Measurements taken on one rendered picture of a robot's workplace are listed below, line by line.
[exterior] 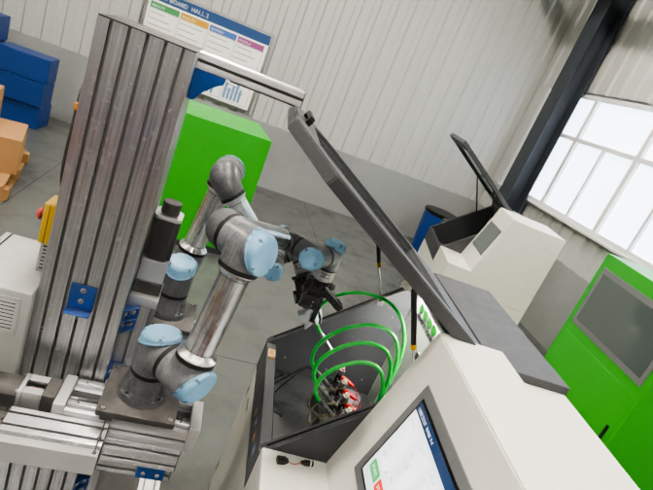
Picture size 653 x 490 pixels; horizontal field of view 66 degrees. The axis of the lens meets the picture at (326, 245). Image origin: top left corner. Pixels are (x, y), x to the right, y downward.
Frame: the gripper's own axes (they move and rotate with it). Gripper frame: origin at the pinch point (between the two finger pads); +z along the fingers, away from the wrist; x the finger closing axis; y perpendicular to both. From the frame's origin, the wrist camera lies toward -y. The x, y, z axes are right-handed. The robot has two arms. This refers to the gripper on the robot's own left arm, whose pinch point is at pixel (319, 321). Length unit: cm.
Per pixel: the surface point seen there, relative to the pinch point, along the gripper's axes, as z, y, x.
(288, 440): 36, 4, 36
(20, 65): -404, 421, -220
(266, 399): 24.3, 20.2, 17.1
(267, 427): 32.6, 15.2, 28.1
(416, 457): 41, -43, 55
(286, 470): 44, 3, 41
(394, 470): 45, -35, 52
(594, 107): -217, -217, -561
